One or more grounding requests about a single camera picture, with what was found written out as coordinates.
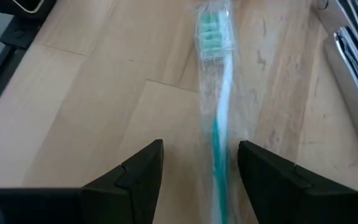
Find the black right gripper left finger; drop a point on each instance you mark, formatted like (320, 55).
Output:
(104, 202)

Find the green toothbrush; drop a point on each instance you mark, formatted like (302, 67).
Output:
(222, 124)

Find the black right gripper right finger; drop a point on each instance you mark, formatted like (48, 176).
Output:
(291, 196)

